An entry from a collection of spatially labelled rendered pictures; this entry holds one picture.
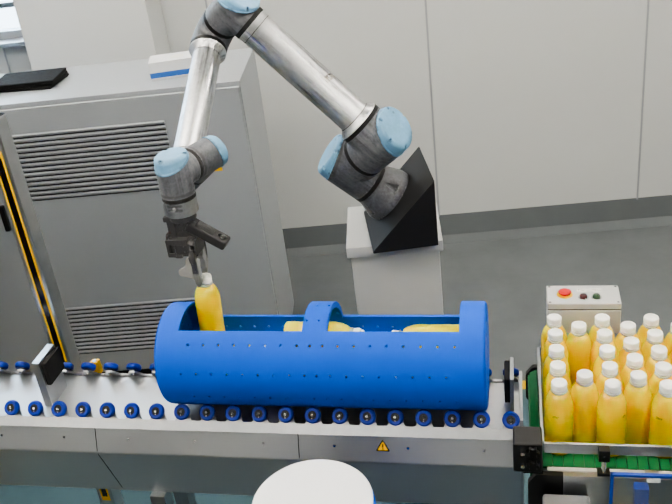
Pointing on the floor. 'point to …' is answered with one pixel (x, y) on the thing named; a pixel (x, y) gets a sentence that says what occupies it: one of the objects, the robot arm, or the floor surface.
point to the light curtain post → (38, 263)
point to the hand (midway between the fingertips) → (203, 278)
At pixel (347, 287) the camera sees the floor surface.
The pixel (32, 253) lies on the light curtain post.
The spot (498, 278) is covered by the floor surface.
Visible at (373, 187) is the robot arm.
